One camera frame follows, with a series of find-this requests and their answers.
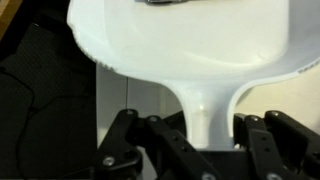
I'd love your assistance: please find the thin black floor cable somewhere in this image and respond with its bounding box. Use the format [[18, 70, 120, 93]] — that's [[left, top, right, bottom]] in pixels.
[[0, 66, 37, 180]]

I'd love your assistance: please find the white plastic dust pan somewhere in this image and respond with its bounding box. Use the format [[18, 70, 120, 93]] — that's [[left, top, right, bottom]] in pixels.
[[66, 0, 320, 151]]

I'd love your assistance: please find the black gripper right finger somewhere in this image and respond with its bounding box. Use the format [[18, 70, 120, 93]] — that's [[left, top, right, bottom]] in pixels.
[[232, 109, 320, 180]]

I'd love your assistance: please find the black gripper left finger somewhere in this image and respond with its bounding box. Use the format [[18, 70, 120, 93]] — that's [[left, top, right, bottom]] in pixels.
[[89, 108, 222, 180]]

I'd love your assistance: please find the wooden table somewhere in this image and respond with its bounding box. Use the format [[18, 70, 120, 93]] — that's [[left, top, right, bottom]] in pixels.
[[0, 0, 22, 40]]

